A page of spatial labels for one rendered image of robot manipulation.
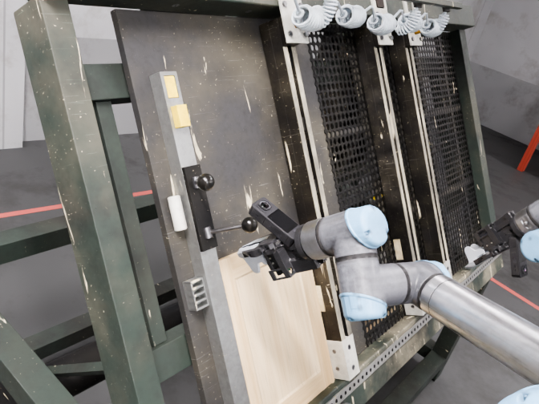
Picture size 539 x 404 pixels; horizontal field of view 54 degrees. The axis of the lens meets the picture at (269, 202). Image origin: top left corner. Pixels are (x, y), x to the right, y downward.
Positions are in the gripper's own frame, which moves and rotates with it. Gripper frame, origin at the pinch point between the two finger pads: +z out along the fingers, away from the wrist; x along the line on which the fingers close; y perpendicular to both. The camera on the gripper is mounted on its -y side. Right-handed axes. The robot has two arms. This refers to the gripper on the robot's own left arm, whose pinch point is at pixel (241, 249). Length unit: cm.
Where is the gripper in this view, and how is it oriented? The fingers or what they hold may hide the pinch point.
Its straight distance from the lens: 114.9
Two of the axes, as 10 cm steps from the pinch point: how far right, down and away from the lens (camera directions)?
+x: 5.9, -4.1, 7.0
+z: -6.7, 2.4, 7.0
